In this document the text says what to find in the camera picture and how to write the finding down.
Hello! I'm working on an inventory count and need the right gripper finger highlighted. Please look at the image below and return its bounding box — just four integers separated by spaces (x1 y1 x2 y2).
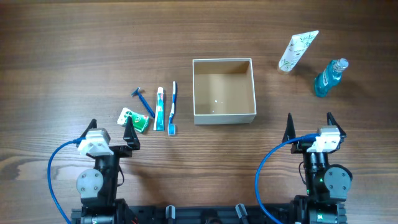
326 112 346 139
282 113 296 142

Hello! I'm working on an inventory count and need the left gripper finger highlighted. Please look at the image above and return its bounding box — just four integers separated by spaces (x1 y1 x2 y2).
123 116 141 150
80 119 97 138

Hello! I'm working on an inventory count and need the green white soap packet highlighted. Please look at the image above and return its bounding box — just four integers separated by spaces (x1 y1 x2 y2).
117 108 150 133

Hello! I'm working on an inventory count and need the teal mouthwash bottle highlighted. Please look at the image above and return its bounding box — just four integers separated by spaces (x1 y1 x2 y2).
314 58 349 98

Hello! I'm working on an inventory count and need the white green-leaf lotion tube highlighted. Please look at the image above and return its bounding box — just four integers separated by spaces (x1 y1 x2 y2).
278 30 319 73

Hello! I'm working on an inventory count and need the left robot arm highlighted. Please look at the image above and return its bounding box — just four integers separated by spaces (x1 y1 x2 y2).
71 116 140 224

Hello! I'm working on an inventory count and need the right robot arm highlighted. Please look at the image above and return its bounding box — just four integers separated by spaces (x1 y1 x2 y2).
282 112 353 224

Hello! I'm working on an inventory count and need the teal white toothpaste tube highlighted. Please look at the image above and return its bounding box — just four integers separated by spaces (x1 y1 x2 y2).
154 86 165 131

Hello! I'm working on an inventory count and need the blue white toothbrush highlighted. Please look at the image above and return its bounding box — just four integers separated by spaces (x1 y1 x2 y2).
168 81 177 136

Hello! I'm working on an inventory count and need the blue disposable razor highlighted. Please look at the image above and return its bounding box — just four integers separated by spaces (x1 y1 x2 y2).
131 87 155 118

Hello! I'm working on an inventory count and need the white open cardboard box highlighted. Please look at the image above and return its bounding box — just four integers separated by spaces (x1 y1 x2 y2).
192 58 257 125

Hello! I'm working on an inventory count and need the right blue cable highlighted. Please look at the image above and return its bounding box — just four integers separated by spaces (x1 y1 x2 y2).
254 133 320 224

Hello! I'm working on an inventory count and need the blue cable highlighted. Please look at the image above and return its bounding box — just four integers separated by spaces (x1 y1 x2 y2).
47 138 85 224
254 133 320 224

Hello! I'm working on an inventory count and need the left blue cable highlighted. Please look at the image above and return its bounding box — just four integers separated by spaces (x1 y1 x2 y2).
47 138 85 224

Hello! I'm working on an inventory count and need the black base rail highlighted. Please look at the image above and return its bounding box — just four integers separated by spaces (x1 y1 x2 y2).
70 203 348 224

